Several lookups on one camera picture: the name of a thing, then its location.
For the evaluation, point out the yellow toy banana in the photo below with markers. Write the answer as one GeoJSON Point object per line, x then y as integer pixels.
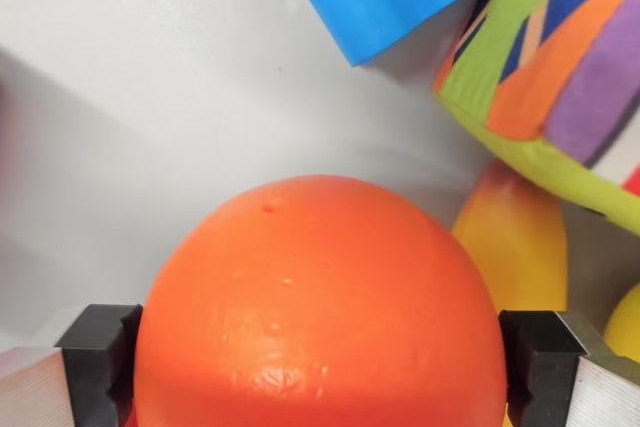
{"type": "Point", "coordinates": [520, 252]}

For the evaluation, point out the orange ball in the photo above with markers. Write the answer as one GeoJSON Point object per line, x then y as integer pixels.
{"type": "Point", "coordinates": [320, 317]}

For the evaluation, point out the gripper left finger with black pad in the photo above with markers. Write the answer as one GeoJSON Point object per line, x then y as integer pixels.
{"type": "Point", "coordinates": [85, 372]}

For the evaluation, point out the yellow ball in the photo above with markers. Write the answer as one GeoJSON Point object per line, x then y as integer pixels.
{"type": "Point", "coordinates": [627, 327]}

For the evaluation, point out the purple fabric cube radio print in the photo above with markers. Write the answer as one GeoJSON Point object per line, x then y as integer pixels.
{"type": "Point", "coordinates": [560, 72]}

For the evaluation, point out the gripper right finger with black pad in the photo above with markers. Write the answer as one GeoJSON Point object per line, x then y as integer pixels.
{"type": "Point", "coordinates": [555, 377]}

